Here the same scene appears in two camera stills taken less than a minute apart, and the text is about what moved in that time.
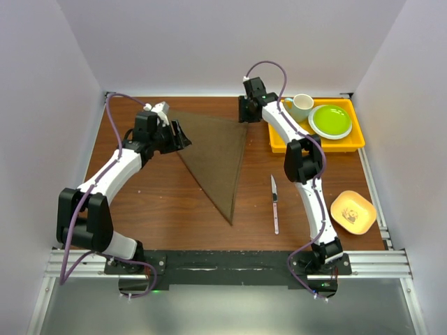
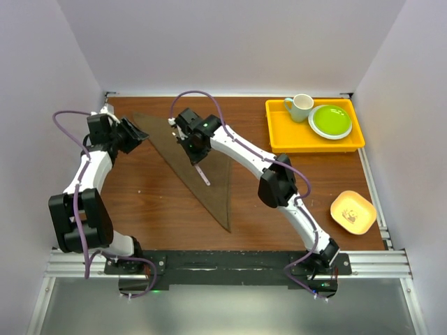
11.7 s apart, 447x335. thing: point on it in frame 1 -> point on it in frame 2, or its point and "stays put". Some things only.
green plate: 330,122 stays put
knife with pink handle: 275,205 -> 202,175
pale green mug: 299,107 stays put
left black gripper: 177,142 -> 134,136
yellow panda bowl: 353,211 stays put
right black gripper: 242,115 -> 195,157
